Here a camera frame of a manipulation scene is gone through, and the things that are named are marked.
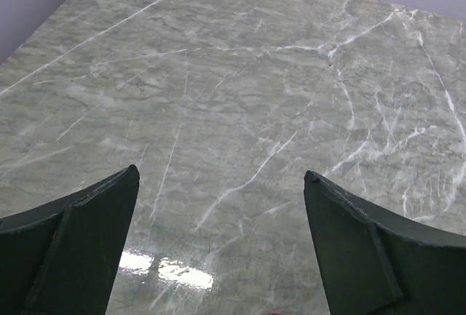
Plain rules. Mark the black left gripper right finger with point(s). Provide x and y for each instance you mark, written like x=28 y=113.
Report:
x=374 y=261

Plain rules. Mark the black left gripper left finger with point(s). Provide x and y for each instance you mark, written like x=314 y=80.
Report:
x=63 y=256

